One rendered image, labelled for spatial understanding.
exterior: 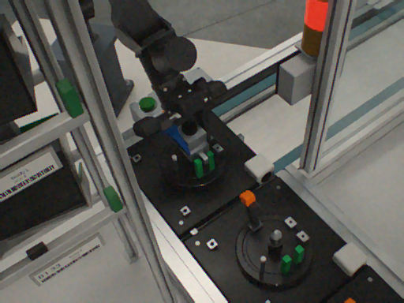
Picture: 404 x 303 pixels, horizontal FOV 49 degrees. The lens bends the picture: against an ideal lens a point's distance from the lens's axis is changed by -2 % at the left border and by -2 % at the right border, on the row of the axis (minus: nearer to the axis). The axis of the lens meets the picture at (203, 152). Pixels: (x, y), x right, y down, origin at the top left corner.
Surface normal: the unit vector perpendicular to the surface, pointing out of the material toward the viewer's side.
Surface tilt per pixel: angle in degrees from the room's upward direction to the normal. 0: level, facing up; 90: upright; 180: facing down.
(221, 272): 0
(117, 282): 0
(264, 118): 0
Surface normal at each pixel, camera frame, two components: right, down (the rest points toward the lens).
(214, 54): -0.07, -0.60
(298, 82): 0.58, 0.62
